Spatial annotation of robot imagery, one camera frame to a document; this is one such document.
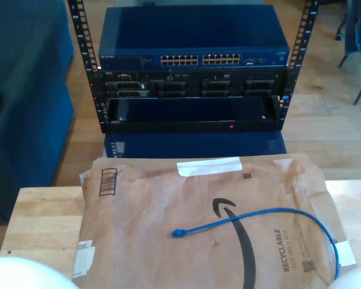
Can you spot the dark blue rack panel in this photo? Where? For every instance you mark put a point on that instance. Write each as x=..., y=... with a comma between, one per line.
x=183, y=108

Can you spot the brown paper mailer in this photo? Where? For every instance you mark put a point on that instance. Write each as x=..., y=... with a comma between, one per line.
x=168, y=195

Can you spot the blue sofa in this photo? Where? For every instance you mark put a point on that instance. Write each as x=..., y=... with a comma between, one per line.
x=24, y=90

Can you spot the blue network switch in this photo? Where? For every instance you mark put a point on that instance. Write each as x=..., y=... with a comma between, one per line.
x=192, y=30

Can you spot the blue device under rack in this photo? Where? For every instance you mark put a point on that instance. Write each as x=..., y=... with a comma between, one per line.
x=198, y=144

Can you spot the black rack frame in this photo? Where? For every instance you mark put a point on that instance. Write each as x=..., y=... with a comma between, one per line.
x=84, y=30

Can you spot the office chair caster wheel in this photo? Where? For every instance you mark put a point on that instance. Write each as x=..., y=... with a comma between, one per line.
x=339, y=36

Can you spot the black rack server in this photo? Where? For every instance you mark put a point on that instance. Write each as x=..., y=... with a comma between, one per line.
x=192, y=87

